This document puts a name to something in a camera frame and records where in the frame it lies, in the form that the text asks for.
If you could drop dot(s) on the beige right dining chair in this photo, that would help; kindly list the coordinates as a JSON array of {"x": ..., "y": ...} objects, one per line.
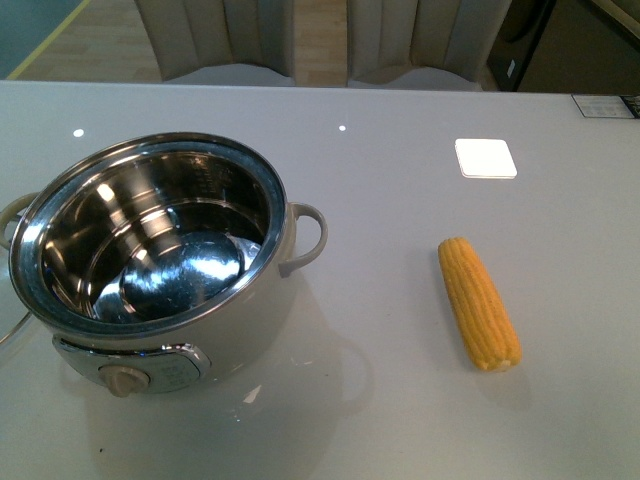
[{"x": 433, "y": 45}]

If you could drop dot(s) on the beige dining chair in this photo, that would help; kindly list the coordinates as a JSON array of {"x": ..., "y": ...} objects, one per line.
[
  {"x": 433, "y": 45},
  {"x": 224, "y": 43}
]

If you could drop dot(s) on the beige electric cooking pot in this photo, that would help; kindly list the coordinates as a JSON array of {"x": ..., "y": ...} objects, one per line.
[{"x": 161, "y": 261}]

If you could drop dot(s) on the glass pot lid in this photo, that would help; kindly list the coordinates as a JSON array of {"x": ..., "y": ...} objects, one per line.
[{"x": 15, "y": 322}]

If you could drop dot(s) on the beige left dining chair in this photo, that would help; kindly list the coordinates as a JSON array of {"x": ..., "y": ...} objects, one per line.
[{"x": 224, "y": 43}]

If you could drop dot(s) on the black table label sticker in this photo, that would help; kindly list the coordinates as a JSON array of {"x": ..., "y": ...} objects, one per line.
[{"x": 608, "y": 106}]

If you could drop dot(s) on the black washing machine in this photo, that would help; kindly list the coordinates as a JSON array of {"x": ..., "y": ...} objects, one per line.
[{"x": 517, "y": 40}]

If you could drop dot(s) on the yellow corn cob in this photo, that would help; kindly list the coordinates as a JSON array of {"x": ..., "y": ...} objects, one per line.
[{"x": 488, "y": 335}]

